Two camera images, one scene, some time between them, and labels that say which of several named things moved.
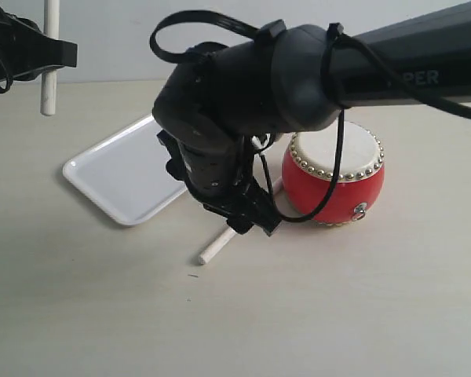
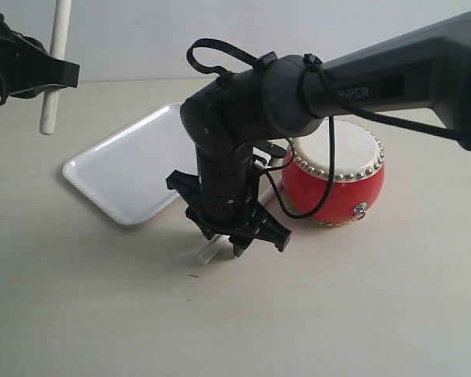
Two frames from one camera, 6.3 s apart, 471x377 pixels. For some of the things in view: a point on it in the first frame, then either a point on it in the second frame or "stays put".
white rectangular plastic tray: (127, 175) stays put
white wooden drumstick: (49, 83) to (49, 110)
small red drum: (309, 167) stays put
